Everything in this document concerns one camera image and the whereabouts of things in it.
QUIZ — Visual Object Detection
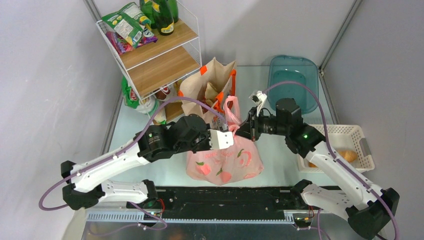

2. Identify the pink plastic bag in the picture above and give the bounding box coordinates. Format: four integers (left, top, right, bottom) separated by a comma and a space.
186, 96, 264, 186

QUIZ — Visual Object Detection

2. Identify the beige floral tote bag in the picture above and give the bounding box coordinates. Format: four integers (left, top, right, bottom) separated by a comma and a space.
177, 58, 237, 129

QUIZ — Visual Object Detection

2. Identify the croissant bread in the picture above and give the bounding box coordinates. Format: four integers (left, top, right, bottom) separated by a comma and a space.
308, 149, 358, 168

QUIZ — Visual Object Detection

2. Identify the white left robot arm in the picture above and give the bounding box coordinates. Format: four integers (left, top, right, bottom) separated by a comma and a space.
60, 114, 234, 210

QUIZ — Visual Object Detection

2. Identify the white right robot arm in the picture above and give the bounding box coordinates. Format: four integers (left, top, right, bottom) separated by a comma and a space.
236, 96, 400, 240

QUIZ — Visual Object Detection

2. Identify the yellow snack pack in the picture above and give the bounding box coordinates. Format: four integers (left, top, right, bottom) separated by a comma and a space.
173, 79, 183, 95

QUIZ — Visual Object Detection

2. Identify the white brown snack bag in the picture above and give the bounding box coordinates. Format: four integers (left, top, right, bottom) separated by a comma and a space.
154, 85, 177, 102

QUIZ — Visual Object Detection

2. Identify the teal plastic tray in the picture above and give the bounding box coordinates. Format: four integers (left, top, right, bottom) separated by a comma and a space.
266, 54, 320, 115

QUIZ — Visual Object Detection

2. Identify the green white snack bag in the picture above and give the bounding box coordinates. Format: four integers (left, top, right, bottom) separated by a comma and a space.
121, 77, 161, 117

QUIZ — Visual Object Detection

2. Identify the white plastic basket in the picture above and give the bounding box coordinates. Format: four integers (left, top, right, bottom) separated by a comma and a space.
297, 124, 376, 174

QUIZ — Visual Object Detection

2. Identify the purple candy bag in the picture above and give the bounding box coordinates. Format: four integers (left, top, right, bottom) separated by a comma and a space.
105, 31, 158, 55

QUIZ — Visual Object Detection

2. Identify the green glass bottle front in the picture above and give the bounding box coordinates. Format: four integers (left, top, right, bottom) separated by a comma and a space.
152, 0, 174, 36

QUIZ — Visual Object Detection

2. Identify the green glass bottle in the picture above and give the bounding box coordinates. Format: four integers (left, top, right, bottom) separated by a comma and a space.
139, 0, 157, 29
152, 0, 174, 36
167, 0, 179, 23

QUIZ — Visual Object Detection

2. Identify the green glass bottle back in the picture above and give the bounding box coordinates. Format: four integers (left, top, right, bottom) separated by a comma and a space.
167, 0, 179, 23

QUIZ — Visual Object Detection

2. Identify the green chips bag top shelf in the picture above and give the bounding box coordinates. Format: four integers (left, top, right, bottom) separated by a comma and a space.
101, 2, 154, 48

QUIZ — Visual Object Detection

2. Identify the green glass bottle middle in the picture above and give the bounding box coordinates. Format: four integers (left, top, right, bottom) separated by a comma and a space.
139, 0, 157, 29

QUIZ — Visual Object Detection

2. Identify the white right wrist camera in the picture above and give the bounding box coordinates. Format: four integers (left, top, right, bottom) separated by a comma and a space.
249, 90, 268, 117

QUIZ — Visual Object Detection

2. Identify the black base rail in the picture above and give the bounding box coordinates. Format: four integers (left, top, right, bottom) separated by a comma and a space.
125, 186, 324, 220

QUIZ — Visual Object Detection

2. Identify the white wire wooden shelf rack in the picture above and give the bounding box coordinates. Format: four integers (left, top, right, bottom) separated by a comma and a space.
95, 0, 204, 125

